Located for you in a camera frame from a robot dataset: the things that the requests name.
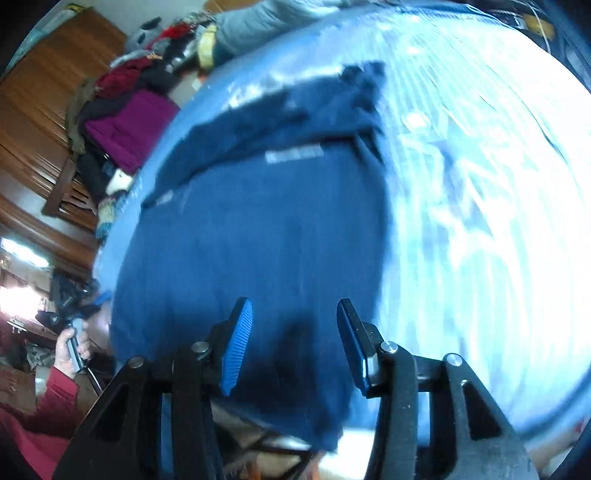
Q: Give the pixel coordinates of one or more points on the blue checked star bed sheet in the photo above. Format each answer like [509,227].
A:
[461,207]

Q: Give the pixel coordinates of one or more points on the person's left hand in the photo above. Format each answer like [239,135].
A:
[64,353]

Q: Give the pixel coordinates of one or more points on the navy and grey garment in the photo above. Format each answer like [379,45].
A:
[277,221]

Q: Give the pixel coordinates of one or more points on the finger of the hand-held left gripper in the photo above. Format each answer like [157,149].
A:
[104,296]

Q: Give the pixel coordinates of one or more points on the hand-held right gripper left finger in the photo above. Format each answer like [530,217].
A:
[235,341]

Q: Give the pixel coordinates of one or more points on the brown wooden wardrobe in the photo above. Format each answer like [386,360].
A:
[46,115]

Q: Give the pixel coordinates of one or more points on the pile of mixed clothes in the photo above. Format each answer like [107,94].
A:
[138,78]

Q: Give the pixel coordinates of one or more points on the person's left forearm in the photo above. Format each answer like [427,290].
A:
[51,406]

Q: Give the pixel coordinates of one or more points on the grey rolled duvet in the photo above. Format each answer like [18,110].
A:
[277,18]

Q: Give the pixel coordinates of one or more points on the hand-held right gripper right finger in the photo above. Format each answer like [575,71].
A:
[355,341]

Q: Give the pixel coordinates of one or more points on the purple garment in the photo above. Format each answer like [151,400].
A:
[134,124]

